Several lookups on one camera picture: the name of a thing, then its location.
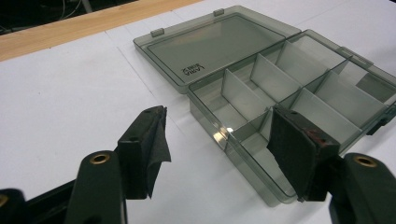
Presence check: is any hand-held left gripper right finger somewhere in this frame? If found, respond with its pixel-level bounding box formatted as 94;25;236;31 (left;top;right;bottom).
266;105;342;203

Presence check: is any white table cover board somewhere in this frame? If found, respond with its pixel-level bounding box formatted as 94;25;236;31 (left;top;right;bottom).
0;0;396;224

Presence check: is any grey translucent compartment box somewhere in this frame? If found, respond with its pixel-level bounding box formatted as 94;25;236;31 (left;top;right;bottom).
133;4;396;208

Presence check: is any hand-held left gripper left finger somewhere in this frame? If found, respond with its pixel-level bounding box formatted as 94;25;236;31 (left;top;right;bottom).
116;105;173;201

